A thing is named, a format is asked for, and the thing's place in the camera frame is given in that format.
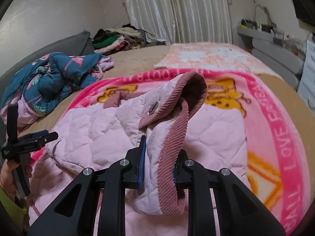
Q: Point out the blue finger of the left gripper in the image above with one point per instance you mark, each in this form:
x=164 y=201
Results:
x=40 y=134
x=39 y=143

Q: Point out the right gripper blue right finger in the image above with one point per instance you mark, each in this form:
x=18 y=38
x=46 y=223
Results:
x=219 y=203

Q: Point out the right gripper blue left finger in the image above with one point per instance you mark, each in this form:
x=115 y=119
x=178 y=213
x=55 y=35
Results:
x=94 y=201

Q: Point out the pink quilted jacket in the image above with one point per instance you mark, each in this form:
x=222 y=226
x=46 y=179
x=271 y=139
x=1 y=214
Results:
x=202 y=115

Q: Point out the green sleeve forearm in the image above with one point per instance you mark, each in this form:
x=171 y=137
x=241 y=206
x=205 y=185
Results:
x=17 y=210

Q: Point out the pile of folded clothes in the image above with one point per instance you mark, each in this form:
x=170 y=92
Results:
x=114 y=40

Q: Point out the person left hand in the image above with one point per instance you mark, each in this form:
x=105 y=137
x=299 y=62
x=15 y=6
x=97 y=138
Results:
x=7 y=182

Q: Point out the blue flamingo comforter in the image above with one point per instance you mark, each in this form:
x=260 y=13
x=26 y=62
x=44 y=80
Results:
x=39 y=87

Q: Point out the pink cartoon fleece blanket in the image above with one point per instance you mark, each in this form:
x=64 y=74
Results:
x=277 y=167

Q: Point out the grey quilted headboard cushion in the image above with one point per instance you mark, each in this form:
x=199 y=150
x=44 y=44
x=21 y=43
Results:
x=79 y=44

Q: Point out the tan bed sheet mattress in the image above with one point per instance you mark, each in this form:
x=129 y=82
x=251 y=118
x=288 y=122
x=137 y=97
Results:
x=142 y=60

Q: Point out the white drawer chest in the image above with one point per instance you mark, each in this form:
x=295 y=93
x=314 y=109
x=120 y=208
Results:
x=306 y=89

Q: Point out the grey curved drawer dresser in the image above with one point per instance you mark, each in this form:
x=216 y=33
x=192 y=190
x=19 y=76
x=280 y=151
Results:
x=280 y=60

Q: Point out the peach white knitted blanket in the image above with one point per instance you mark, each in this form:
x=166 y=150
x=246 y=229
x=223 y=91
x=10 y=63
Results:
x=214 y=57

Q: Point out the white striped curtain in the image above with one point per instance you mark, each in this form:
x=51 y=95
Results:
x=182 y=21

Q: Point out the clutter on dresser top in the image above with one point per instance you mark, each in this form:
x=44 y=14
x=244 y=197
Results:
x=262 y=27

